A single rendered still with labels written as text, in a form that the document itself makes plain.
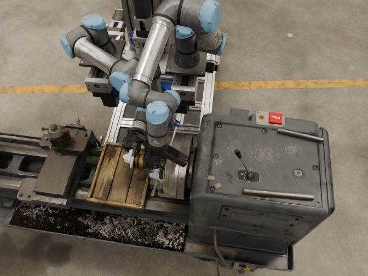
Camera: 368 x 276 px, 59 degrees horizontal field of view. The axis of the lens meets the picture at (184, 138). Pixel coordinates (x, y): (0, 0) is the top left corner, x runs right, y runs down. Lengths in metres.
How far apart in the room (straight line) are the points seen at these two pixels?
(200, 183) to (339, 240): 1.67
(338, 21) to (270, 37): 0.86
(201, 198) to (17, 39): 3.29
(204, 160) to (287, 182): 0.36
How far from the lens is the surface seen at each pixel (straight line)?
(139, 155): 1.60
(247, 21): 4.06
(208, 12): 1.30
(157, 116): 1.07
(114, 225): 2.05
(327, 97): 3.48
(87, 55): 1.71
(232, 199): 1.36
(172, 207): 1.74
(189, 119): 2.80
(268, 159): 1.46
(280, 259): 2.08
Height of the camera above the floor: 2.51
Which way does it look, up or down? 59 degrees down
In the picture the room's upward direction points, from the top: 1 degrees counter-clockwise
